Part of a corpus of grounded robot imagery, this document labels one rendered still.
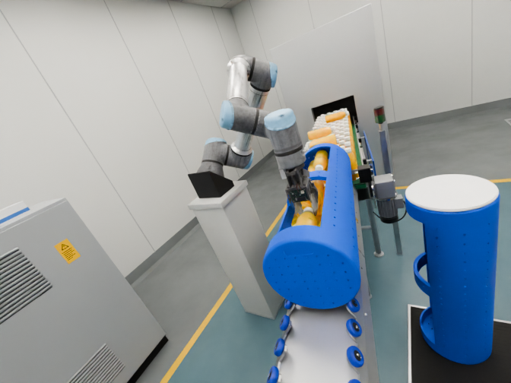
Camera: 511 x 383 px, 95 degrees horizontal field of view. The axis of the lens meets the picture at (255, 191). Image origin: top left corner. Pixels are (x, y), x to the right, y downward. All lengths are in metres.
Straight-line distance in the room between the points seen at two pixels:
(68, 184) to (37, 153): 0.40
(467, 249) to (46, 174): 3.33
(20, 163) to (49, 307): 1.66
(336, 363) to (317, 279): 0.21
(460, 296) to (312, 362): 0.75
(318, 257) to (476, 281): 0.75
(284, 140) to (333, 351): 0.60
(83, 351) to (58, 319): 0.28
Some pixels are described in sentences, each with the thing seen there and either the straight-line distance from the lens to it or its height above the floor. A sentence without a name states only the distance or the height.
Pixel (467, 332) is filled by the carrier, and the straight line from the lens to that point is 1.52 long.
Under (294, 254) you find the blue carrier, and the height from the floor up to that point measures 1.18.
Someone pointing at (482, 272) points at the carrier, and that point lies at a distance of 1.28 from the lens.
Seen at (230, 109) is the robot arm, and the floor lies 1.60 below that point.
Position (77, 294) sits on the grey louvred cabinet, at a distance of 2.01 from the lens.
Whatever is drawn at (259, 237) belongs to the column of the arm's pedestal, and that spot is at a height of 0.65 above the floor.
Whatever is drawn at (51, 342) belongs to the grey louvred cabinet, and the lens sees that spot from 2.05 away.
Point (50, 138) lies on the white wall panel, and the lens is 3.31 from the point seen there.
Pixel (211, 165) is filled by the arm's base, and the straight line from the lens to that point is 1.58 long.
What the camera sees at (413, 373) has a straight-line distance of 1.66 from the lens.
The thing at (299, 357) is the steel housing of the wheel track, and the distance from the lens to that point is 0.82.
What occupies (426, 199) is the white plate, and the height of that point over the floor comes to 1.04.
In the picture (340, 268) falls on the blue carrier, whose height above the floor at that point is 1.12.
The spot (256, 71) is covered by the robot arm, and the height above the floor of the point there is 1.71.
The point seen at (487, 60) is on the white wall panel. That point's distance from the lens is 5.62.
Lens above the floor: 1.62
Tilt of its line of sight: 22 degrees down
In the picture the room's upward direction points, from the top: 21 degrees counter-clockwise
